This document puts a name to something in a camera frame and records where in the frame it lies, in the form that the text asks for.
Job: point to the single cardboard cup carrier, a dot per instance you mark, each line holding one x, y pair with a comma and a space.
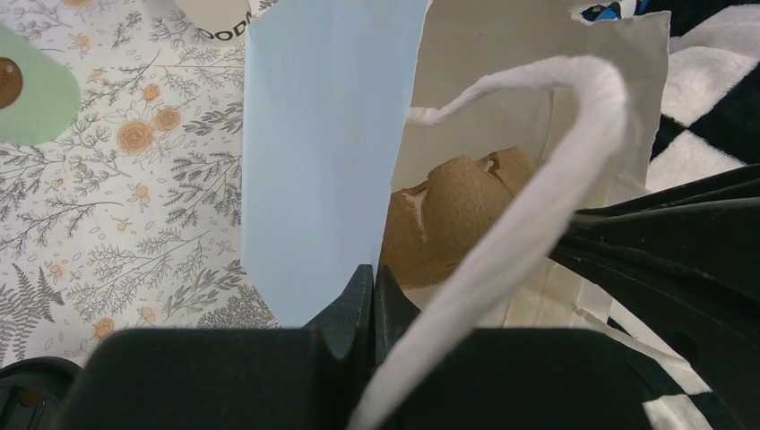
431, 227

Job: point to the floral patterned table mat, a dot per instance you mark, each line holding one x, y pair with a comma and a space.
130, 217

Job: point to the light blue paper bag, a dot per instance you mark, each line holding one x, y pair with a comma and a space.
347, 102

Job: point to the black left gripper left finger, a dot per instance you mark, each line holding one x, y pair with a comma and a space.
345, 351

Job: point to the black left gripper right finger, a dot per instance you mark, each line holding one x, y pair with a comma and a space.
393, 312

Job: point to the black plastic cup lid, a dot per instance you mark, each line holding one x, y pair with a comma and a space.
33, 391

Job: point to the blue white patterned object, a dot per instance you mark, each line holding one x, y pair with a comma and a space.
613, 10

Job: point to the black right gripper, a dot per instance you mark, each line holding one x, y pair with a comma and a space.
686, 262

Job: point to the green cup with straws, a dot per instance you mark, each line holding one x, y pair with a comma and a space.
39, 96

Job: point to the black white checkered pillow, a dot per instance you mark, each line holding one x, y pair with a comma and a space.
693, 68

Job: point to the stack of paper cups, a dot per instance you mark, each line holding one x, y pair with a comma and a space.
221, 22

